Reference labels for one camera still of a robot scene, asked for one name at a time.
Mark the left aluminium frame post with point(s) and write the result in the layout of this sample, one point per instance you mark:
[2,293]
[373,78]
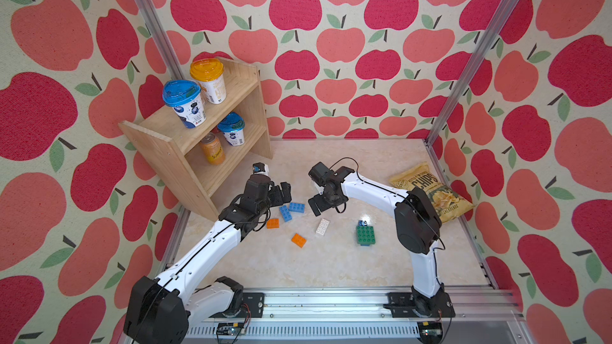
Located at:
[159,35]

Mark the light blue lego brick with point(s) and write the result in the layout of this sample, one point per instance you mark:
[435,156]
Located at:
[285,213]
[296,207]

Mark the small orange lego brick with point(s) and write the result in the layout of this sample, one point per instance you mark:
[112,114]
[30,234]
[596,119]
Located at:
[273,223]

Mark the white lego brick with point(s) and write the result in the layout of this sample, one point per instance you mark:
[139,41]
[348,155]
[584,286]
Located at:
[322,227]

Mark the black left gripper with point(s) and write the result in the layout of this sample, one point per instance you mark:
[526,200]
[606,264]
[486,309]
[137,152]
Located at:
[280,198]

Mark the wooden shelf unit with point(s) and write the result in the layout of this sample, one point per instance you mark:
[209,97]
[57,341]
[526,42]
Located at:
[173,151]

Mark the yellow chips bag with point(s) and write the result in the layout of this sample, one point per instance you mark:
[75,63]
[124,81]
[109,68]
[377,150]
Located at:
[449,204]

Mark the small blue lid cup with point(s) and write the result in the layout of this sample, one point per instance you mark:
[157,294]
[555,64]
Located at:
[232,127]

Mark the blue lid yogurt cup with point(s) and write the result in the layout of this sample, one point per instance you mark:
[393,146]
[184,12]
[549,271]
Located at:
[185,98]

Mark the aluminium frame post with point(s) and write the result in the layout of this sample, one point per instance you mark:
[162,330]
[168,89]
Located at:
[159,35]
[490,35]

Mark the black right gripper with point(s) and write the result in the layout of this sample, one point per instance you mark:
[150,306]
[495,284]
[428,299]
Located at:
[319,206]

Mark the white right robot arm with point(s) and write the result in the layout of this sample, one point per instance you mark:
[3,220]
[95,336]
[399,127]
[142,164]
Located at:
[417,226]

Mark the green lego brick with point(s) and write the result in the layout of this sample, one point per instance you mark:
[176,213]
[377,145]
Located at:
[365,235]

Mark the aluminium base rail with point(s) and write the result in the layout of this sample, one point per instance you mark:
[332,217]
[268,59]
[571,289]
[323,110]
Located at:
[468,314]

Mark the orange drink can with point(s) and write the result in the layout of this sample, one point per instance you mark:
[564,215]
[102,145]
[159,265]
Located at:
[212,149]

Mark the orange lid yogurt cup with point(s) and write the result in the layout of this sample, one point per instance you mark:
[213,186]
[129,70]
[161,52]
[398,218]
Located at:
[209,73]

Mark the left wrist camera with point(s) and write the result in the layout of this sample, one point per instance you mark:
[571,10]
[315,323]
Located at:
[260,168]

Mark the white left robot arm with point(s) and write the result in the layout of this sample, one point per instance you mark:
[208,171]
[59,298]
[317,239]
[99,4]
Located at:
[191,263]

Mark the right aluminium frame post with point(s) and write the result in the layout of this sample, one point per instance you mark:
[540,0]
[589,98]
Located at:
[490,35]

